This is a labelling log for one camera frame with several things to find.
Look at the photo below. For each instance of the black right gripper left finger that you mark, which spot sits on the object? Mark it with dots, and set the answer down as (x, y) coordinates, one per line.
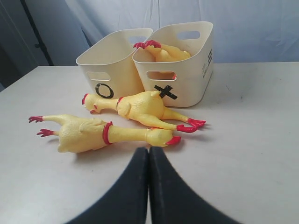
(126, 201)

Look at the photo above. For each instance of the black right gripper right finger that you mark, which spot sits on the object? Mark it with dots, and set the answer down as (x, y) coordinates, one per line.
(172, 201)

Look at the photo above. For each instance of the upright-headed yellow rubber chicken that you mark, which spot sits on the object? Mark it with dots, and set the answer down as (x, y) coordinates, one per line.
(163, 53)

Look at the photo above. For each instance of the cream bin marked X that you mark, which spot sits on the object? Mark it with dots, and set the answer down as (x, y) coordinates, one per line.
(193, 74)

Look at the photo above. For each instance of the cream bin marked O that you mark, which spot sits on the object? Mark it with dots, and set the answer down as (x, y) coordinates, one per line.
(108, 65)

